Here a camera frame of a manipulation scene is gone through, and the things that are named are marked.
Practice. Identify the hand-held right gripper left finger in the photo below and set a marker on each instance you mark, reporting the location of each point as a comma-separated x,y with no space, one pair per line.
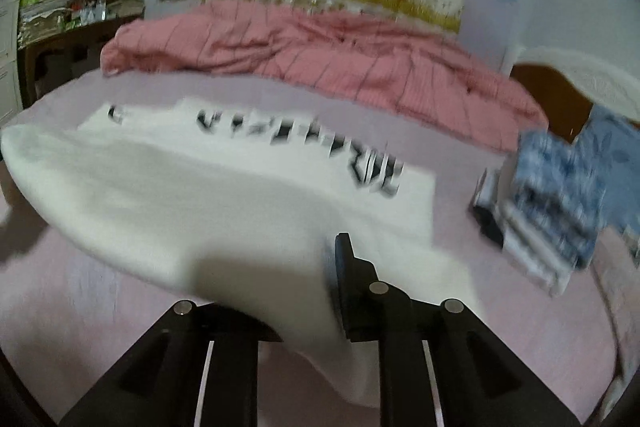
170,357

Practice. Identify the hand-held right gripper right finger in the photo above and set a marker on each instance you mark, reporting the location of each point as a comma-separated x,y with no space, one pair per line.
355,297

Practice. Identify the white hoodie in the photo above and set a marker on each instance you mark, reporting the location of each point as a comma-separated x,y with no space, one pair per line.
175,207

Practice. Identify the stack of folded clothes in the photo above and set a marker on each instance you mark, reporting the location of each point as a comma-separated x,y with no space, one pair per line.
545,207

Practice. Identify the bed with pink sheet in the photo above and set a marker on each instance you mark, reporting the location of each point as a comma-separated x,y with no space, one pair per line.
500,307

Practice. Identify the pink checked quilt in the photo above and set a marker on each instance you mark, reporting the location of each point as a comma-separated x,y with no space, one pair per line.
325,52

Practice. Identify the blue floral pillow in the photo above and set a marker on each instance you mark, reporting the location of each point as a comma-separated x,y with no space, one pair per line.
617,157

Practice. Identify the white carved headboard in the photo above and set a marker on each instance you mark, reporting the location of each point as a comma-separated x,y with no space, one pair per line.
590,72

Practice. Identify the dark wooden side table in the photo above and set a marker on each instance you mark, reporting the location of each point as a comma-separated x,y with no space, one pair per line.
65,47

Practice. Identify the white drawer cabinet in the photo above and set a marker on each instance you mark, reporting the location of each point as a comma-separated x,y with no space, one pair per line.
7,57

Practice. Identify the clear plastic bottle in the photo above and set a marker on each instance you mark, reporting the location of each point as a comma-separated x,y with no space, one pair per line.
100,11

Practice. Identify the pile of papers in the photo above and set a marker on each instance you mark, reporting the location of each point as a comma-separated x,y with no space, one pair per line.
42,17

